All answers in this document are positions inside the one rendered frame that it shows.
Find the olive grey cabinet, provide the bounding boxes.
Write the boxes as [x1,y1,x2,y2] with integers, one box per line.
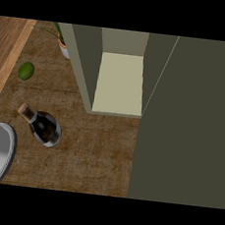
[48,23,181,124]

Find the dark wine bottle with cork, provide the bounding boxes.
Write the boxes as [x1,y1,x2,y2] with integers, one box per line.
[13,101,66,150]

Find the potted plant in white pot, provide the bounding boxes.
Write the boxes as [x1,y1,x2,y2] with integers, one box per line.
[34,20,75,60]

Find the green lime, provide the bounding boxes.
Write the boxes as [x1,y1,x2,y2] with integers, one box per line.
[17,60,36,83]

